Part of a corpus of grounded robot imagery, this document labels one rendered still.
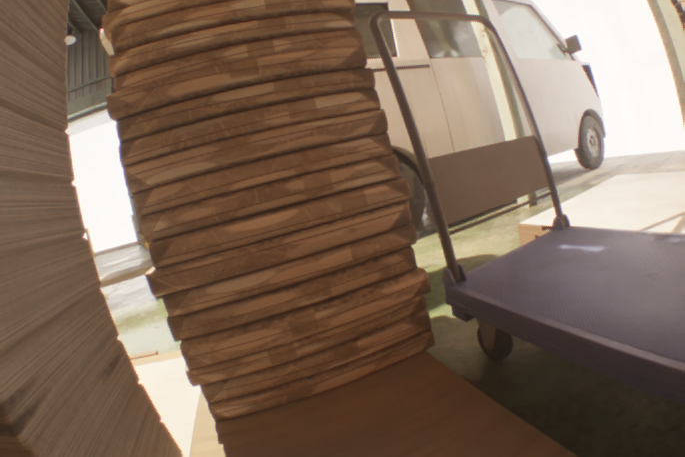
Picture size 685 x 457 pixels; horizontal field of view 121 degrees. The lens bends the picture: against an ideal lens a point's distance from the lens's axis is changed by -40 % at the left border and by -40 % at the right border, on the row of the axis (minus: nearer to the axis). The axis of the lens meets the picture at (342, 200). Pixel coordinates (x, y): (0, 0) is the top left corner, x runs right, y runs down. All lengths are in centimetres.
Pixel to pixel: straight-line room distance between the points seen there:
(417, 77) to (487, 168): 135
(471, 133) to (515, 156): 134
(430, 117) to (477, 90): 48
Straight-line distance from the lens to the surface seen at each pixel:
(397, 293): 60
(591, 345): 51
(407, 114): 74
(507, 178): 88
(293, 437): 58
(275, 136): 53
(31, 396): 35
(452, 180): 76
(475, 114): 230
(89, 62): 1058
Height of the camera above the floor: 48
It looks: 4 degrees down
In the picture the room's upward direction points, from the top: 14 degrees counter-clockwise
